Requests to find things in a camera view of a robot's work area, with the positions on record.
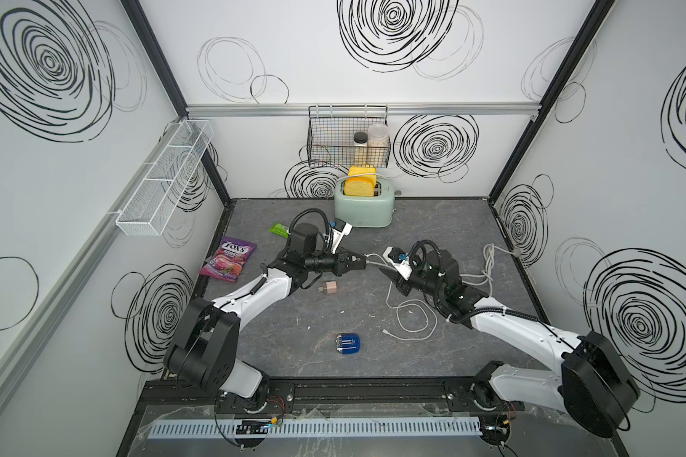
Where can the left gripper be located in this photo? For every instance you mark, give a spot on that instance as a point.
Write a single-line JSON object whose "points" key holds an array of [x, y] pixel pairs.
{"points": [[339, 265]]}

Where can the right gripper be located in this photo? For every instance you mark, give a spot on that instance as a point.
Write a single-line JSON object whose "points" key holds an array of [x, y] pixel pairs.
{"points": [[419, 265]]}

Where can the black power strip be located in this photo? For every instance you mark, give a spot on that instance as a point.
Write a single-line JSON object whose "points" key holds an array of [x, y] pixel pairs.
{"points": [[347, 262]]}

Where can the pink USB charger adapter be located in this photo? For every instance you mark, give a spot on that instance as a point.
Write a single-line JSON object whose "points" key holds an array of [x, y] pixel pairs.
{"points": [[328, 287]]}

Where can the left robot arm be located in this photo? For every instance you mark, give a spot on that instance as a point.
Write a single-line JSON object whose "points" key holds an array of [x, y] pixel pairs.
{"points": [[203, 350]]}

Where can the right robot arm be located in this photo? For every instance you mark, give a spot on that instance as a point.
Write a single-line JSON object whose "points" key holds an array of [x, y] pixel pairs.
{"points": [[582, 375]]}

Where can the mint green toaster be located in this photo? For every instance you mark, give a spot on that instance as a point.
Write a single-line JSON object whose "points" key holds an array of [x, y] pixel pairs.
{"points": [[376, 212]]}

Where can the yellow sponge toast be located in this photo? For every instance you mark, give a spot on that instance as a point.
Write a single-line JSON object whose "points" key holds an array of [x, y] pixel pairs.
{"points": [[360, 182]]}

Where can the green candy packet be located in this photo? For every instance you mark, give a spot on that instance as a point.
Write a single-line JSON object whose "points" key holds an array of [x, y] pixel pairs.
{"points": [[280, 230]]}

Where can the white lid plastic jar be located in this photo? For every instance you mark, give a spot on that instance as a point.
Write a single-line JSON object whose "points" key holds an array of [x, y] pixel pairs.
{"points": [[378, 145]]}

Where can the dark lid spice jar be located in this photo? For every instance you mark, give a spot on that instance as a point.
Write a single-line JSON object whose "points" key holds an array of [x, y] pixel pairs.
{"points": [[360, 149]]}

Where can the purple Fox's candy bag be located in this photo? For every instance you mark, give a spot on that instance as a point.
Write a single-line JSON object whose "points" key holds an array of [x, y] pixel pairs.
{"points": [[227, 263]]}

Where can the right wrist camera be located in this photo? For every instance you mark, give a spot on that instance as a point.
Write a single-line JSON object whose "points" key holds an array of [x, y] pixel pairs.
{"points": [[398, 259]]}

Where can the black wire basket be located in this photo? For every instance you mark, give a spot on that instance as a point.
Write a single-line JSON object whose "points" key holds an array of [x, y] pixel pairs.
{"points": [[331, 130]]}

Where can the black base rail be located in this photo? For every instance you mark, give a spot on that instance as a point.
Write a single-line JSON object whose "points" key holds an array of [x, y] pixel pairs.
{"points": [[288, 394]]}

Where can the grey slotted cable duct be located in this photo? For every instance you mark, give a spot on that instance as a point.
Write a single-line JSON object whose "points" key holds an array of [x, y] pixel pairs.
{"points": [[316, 428]]}

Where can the white wire wall shelf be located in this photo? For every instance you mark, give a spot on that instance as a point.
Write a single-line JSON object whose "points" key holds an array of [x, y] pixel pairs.
{"points": [[173, 182]]}

